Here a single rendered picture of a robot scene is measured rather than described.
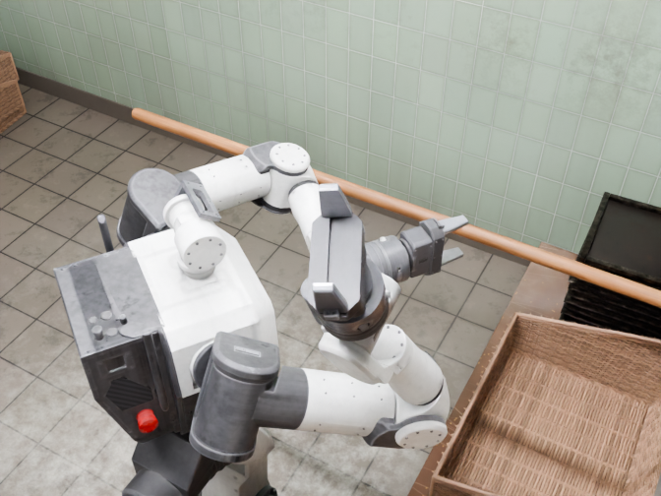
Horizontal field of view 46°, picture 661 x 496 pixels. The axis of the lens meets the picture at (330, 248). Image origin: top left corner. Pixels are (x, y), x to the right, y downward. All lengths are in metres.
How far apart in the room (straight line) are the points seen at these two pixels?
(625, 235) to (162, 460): 1.29
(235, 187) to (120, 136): 2.58
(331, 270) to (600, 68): 2.00
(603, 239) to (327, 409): 1.16
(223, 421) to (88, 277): 0.34
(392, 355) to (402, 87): 2.07
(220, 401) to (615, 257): 1.25
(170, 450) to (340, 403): 0.41
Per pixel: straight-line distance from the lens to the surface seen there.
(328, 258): 0.82
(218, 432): 1.11
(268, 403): 1.10
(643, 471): 2.00
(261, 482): 1.80
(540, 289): 2.39
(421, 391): 1.12
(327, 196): 0.80
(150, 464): 1.48
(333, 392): 1.14
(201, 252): 1.14
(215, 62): 3.50
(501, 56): 2.81
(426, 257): 1.44
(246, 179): 1.47
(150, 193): 1.37
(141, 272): 1.26
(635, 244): 2.13
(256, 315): 1.18
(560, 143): 2.91
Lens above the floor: 2.27
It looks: 44 degrees down
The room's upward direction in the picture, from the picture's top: straight up
